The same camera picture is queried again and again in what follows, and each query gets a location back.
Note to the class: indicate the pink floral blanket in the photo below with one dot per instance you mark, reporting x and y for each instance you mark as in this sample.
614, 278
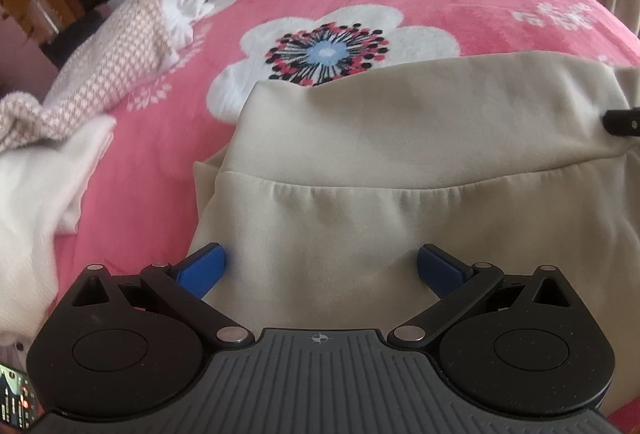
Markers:
200, 64

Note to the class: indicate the smartphone with lit screen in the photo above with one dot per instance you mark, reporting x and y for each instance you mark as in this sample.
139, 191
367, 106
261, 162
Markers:
15, 394

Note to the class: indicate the beige zip jacket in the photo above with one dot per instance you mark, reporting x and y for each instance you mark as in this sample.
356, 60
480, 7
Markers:
400, 154

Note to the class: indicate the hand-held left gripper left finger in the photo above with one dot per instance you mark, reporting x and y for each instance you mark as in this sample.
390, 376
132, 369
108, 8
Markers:
205, 266

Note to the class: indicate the pink checked knit garment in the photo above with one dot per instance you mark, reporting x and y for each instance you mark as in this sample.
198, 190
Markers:
110, 59

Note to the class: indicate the white fluffy cloth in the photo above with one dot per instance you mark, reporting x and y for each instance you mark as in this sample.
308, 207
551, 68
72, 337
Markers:
35, 214

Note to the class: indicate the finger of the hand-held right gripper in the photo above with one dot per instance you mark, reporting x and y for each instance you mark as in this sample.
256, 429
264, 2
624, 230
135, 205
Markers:
622, 121

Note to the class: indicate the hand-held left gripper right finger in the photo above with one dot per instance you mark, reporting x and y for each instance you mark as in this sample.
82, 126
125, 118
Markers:
440, 266

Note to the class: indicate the black garment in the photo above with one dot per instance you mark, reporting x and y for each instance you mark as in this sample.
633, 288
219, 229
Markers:
75, 34

